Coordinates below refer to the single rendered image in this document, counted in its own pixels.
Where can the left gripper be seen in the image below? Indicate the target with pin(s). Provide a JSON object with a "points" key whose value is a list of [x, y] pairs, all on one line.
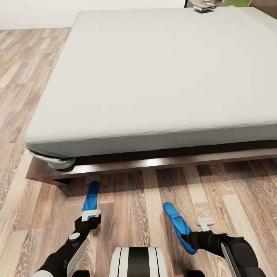
{"points": [[92, 223]]}

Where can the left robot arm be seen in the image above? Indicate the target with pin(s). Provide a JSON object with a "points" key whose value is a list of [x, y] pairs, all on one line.
{"points": [[62, 262]]}

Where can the hardback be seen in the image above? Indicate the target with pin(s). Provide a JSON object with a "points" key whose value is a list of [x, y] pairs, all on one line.
{"points": [[204, 6]]}

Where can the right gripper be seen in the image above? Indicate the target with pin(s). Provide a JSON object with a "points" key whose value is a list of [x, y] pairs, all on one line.
{"points": [[199, 240]]}

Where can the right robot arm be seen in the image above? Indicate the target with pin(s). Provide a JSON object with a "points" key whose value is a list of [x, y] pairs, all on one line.
{"points": [[237, 252]]}

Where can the bed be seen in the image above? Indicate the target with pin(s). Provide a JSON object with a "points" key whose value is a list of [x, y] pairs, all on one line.
{"points": [[145, 89]]}

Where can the sandal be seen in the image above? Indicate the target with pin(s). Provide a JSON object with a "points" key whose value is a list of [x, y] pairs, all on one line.
{"points": [[91, 199], [180, 226]]}

